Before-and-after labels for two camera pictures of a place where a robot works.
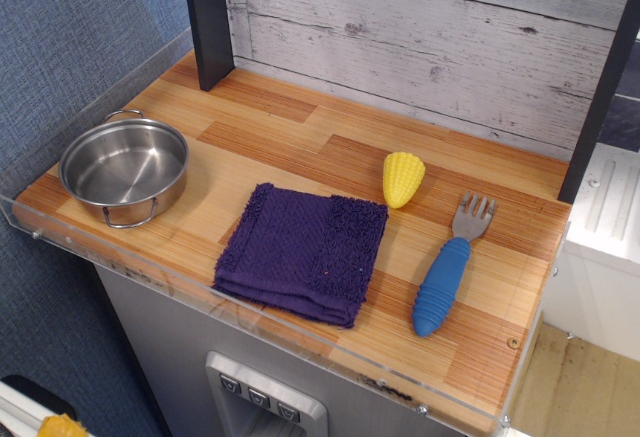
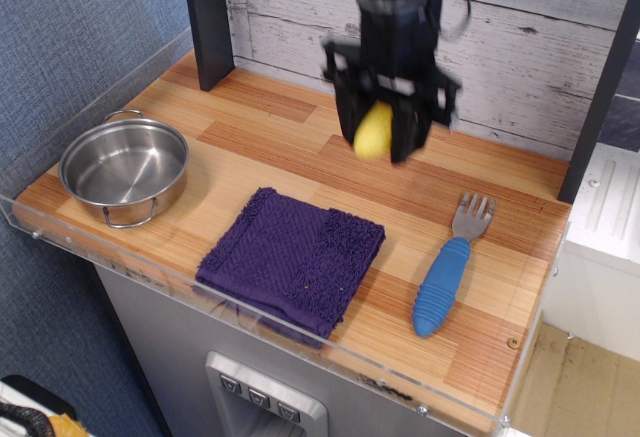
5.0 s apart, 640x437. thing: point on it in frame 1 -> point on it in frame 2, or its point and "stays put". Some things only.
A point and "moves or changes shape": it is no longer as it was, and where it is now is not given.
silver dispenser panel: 253,404 stays put
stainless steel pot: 125,167 stays put
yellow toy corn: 403,173 -> 373,136
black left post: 210,19 stays put
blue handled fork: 435,302 stays put
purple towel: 310,253 moves or changes shape
